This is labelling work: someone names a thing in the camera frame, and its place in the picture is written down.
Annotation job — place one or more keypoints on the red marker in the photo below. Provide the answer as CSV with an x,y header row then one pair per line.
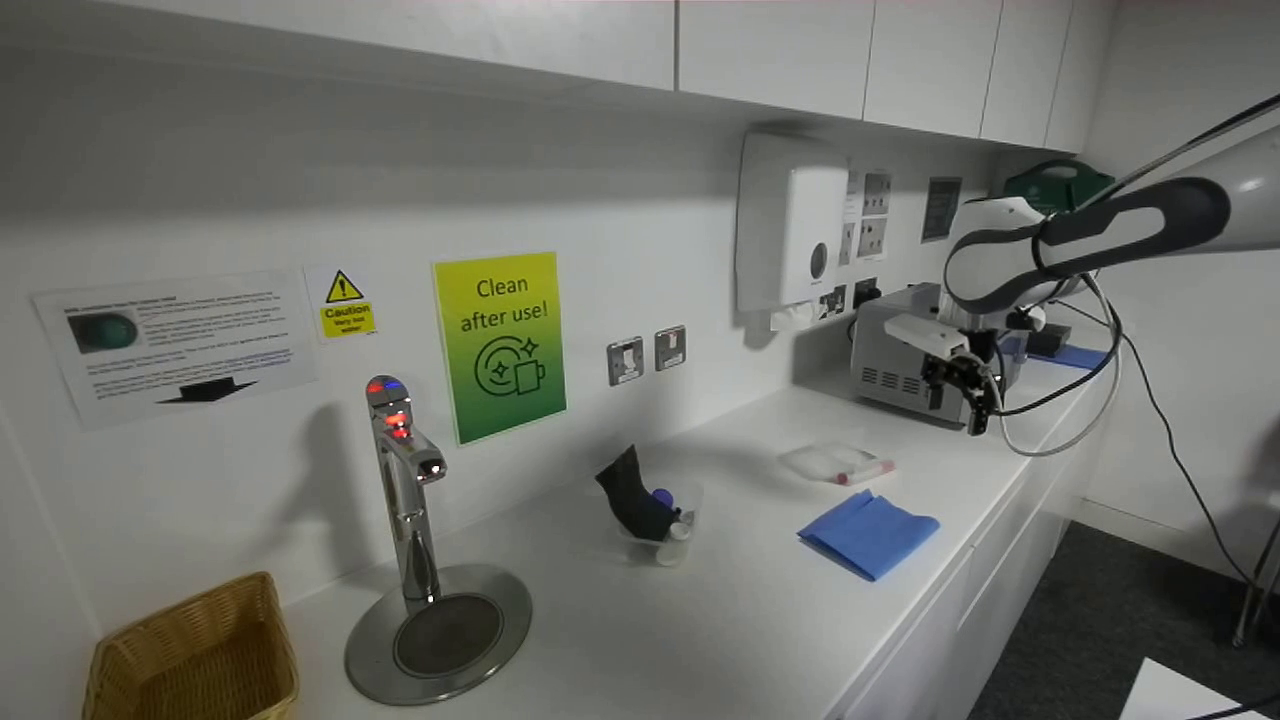
x,y
862,472

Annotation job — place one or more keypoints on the white instruction sheet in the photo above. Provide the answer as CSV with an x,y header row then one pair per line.
x,y
161,344

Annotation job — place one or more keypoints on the wall power socket pair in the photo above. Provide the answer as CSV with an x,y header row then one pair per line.
x,y
644,352

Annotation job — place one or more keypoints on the green clean after use sign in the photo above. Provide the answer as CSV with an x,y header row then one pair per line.
x,y
503,341

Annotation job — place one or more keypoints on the blue folded cloth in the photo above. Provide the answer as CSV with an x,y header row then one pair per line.
x,y
871,533

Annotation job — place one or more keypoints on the black phone stand object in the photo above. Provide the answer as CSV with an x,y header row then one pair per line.
x,y
644,515

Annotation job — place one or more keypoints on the white paper towel dispenser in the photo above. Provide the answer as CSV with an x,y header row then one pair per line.
x,y
788,213

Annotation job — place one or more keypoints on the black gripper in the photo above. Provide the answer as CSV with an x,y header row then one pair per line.
x,y
966,375

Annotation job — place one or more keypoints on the blue cloth far counter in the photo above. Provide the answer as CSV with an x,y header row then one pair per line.
x,y
1076,357

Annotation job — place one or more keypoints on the chrome tap with drain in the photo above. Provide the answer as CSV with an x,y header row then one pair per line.
x,y
443,629

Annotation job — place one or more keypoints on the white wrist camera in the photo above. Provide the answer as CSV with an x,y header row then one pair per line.
x,y
927,338

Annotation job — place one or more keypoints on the grey metal appliance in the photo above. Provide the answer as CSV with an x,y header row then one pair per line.
x,y
891,375

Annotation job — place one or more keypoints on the yellow warning sticker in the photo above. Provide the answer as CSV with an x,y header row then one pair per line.
x,y
345,310

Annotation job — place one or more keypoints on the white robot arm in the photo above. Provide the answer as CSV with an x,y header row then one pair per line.
x,y
1209,192

